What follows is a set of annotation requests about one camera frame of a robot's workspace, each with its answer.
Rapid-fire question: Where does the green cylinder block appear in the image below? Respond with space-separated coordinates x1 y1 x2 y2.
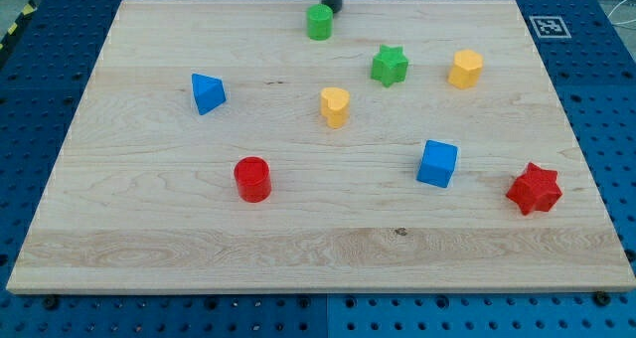
306 4 333 41

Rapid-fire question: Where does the yellow heart block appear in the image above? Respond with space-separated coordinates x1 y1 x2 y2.
320 87 350 129

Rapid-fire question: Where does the red cylinder block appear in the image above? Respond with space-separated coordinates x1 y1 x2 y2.
234 156 272 203

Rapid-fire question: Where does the wooden board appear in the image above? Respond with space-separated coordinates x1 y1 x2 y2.
7 0 635 294

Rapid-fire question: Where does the green star block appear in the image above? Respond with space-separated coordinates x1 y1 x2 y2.
371 45 409 87

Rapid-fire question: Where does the blue cube block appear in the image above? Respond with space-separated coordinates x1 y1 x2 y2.
416 140 458 188

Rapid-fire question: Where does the blue triangle block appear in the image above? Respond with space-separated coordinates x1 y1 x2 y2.
191 74 227 115

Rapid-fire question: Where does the yellow hexagon block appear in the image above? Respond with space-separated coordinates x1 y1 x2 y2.
447 49 484 89

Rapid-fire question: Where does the red star block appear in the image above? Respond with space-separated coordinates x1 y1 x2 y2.
506 162 562 216

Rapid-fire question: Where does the white fiducial marker tag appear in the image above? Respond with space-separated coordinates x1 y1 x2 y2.
530 15 571 39

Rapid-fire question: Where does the white cable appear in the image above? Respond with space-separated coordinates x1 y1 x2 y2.
606 0 636 32

